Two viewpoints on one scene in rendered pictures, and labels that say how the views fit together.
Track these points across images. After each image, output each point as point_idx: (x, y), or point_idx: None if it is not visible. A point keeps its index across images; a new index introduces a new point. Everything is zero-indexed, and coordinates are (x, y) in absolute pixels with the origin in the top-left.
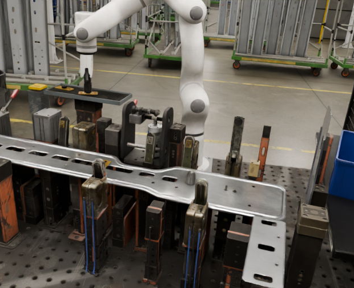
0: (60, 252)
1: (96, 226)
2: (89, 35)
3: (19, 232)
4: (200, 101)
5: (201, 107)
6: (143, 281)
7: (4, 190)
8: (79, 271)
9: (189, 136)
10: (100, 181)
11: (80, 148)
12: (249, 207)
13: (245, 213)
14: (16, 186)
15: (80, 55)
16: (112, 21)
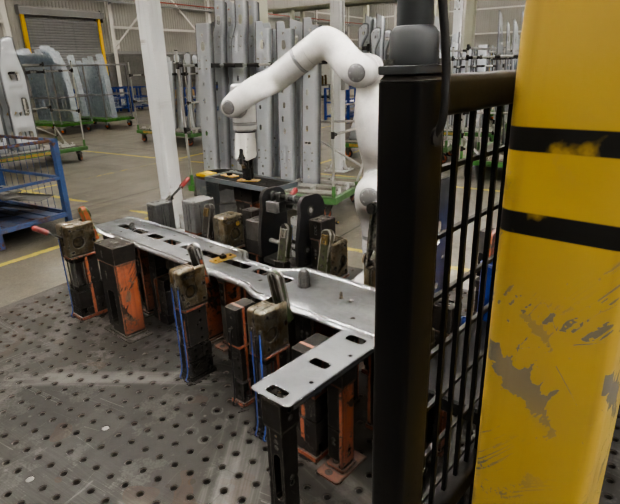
0: (171, 354)
1: (186, 321)
2: (235, 108)
3: (145, 329)
4: (371, 191)
5: (373, 199)
6: (232, 400)
7: (124, 275)
8: (175, 376)
9: (325, 229)
10: (190, 268)
11: (220, 242)
12: (349, 320)
13: (337, 325)
14: (153, 278)
15: (235, 134)
16: (263, 91)
